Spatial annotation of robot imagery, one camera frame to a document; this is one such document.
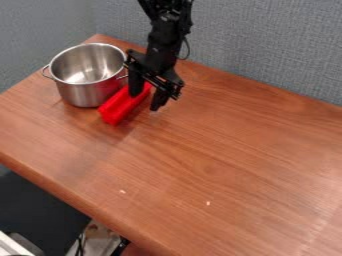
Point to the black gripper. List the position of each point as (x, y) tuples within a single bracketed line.
[(165, 81)]

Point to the red block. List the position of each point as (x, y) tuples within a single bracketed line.
[(120, 104)]

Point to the stainless steel pot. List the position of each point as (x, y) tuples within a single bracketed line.
[(88, 73)]

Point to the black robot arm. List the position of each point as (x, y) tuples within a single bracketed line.
[(153, 66)]

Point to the white object at corner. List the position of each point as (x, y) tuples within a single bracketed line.
[(14, 245)]

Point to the white table leg frame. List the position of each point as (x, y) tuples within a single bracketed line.
[(97, 241)]

